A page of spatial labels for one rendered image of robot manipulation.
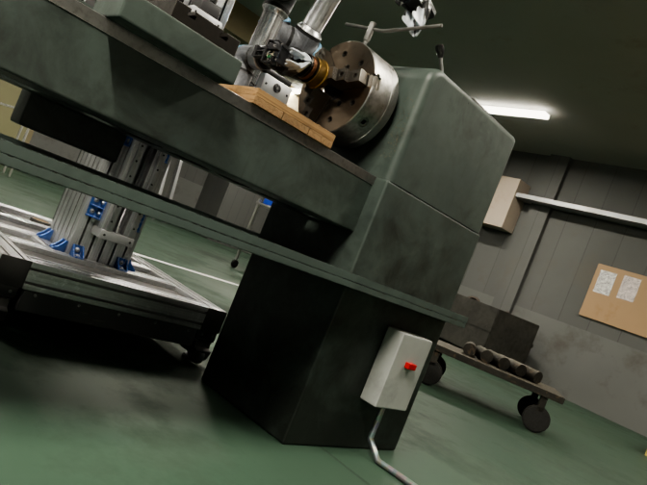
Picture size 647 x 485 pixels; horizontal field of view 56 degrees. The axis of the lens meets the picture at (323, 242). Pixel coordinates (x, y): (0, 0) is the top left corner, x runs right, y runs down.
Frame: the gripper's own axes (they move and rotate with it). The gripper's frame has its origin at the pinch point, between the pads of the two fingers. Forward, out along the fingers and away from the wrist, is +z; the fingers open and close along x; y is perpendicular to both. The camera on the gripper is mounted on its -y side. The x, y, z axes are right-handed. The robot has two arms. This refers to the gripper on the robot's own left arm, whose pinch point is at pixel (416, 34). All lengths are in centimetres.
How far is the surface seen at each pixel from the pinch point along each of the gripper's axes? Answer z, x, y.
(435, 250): 56, -16, -41
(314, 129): 40, -14, 27
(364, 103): 25.2, -10.7, 9.9
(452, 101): 14.3, 1.6, -19.5
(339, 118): 27.7, -19.9, 10.1
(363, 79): 18.7, -9.7, 12.3
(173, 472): 130, -30, 46
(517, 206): -203, -258, -660
